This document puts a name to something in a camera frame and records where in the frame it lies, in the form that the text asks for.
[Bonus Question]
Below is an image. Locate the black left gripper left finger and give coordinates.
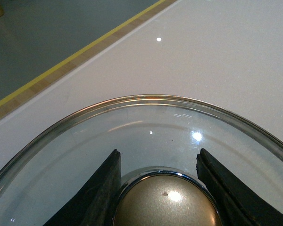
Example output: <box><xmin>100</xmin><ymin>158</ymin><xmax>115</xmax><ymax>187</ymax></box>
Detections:
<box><xmin>45</xmin><ymin>149</ymin><xmax>121</xmax><ymax>226</ymax></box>

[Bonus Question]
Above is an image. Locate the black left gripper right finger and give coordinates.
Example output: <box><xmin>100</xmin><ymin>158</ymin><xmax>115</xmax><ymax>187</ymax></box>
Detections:
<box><xmin>196</xmin><ymin>148</ymin><xmax>283</xmax><ymax>226</ymax></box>

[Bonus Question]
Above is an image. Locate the glass pot lid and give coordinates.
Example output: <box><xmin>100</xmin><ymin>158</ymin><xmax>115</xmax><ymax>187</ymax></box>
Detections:
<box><xmin>0</xmin><ymin>95</ymin><xmax>283</xmax><ymax>226</ymax></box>

